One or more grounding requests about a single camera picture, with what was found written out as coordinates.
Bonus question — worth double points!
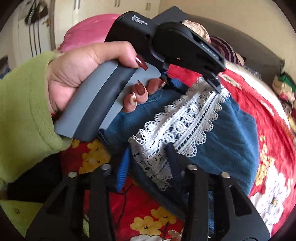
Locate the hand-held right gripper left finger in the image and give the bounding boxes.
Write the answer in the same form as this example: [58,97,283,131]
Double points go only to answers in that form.
[25,147,131,241]

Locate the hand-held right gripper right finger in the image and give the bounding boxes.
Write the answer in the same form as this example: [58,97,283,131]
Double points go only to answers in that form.
[165,142,271,241]

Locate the person's left hand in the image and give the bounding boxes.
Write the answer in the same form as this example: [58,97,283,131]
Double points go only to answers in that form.
[47,42,168,114]

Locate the person's left forearm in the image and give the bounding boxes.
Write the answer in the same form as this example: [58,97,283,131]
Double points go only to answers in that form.
[0,51,74,186]

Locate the dark cloth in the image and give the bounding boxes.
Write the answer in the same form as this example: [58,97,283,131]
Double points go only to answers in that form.
[7,154,70,202]

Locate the blue pants with white lace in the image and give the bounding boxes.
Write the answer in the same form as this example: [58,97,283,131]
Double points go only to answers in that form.
[99,76,259,232]

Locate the red floral blanket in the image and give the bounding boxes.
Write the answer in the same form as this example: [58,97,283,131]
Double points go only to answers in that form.
[58,65,296,241]

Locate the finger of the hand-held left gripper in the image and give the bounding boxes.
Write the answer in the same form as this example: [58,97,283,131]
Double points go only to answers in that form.
[205,74,223,94]
[162,70,185,90]

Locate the green fleece jacket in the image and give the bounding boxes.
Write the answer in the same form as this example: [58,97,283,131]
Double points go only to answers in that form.
[0,199,47,237]

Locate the hanging dark straps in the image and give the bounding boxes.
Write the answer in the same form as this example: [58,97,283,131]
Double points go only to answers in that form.
[24,0,49,56]

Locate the pink quilt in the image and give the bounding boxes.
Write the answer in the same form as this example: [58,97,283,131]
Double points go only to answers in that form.
[57,13,123,54]

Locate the floral pillow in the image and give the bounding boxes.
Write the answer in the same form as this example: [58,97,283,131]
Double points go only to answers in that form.
[183,20,211,43]

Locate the purple striped pillow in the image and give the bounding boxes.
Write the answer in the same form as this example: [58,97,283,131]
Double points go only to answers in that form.
[209,36,244,66]

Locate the stack of folded clothes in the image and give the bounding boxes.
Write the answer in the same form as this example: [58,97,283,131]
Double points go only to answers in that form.
[272,73,296,116]

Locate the grey headboard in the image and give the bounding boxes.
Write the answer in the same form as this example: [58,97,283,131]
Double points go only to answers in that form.
[190,14,285,80]

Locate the white wardrobe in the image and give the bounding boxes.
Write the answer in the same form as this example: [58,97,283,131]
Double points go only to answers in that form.
[11,0,161,67]

